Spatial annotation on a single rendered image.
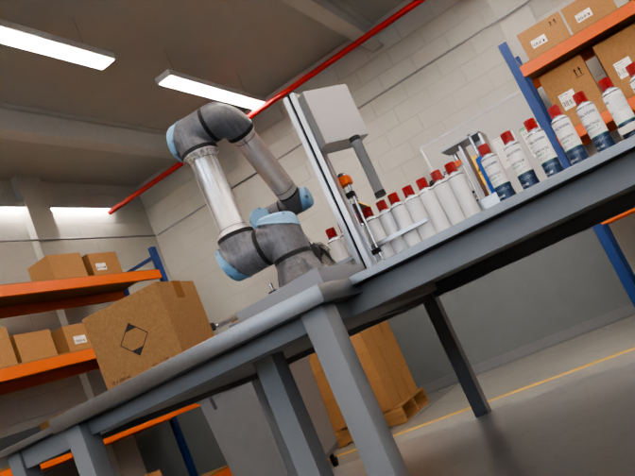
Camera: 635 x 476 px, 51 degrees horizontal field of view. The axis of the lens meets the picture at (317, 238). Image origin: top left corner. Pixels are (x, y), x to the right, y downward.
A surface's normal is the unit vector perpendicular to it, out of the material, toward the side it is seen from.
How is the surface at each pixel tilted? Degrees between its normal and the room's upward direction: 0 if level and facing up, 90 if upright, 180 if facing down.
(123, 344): 90
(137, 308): 90
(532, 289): 90
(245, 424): 93
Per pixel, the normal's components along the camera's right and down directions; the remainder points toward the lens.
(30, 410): 0.79, -0.43
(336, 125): 0.40, -0.34
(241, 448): -0.16, -0.06
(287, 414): -0.45, 0.02
